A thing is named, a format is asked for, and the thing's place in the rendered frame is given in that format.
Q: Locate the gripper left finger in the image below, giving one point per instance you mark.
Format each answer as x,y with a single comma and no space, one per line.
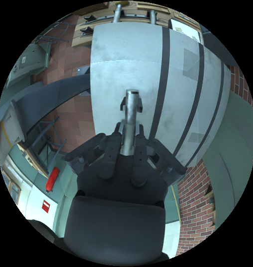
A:
110,154

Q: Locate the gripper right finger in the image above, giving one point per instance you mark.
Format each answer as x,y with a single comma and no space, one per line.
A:
139,154

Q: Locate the silver end-measure rod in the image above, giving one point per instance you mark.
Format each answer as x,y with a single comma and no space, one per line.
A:
130,116

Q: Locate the pale green jig borer body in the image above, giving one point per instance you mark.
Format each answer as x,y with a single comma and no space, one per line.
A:
228,146

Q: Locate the grey slotted jig borer table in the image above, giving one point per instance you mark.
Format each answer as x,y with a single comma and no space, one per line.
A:
122,62

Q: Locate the black rod rack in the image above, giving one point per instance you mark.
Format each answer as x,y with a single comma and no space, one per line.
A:
99,19

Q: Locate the red fire extinguisher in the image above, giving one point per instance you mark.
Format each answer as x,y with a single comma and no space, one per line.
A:
52,179

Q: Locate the wooden framed window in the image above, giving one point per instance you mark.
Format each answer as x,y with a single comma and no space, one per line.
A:
12,188

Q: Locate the green electrical cabinet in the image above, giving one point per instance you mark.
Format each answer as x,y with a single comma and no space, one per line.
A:
30,62

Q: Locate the white paper sheet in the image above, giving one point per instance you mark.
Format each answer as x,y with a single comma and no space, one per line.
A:
186,30

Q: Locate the dark metal frame stand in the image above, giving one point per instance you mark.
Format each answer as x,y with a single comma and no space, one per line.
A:
48,141

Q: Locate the red wall sign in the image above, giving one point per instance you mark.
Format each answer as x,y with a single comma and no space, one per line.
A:
45,206

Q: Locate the wooden wall shelf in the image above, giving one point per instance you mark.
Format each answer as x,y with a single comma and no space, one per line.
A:
210,200

